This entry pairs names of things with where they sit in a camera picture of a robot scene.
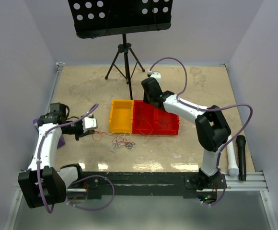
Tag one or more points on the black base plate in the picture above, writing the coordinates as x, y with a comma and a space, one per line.
184, 184

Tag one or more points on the yellow plastic bin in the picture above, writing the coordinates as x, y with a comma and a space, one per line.
121, 116

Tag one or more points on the aluminium left rail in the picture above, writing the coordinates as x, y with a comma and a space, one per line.
59, 70

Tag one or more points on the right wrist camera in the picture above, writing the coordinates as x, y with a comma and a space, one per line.
154, 74

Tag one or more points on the black music stand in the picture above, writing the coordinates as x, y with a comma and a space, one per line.
99, 18

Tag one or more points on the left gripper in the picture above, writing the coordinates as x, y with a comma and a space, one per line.
82, 133

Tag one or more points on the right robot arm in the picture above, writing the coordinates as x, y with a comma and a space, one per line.
212, 128

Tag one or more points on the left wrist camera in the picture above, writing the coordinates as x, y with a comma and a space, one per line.
89, 123

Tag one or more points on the red plastic bin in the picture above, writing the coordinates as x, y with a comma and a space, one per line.
166, 123
143, 118

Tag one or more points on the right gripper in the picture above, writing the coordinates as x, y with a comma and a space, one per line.
145, 100

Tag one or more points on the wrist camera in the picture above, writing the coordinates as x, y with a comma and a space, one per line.
154, 74
89, 123

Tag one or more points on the aluminium front rail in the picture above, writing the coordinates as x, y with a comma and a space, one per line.
255, 181

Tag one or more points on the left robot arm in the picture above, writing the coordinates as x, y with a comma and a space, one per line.
41, 184

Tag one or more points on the white microphone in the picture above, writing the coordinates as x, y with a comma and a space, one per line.
233, 169

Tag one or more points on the black microphone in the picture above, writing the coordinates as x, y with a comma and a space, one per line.
241, 143

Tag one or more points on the aluminium rail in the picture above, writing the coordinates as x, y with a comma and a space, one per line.
255, 181
59, 70

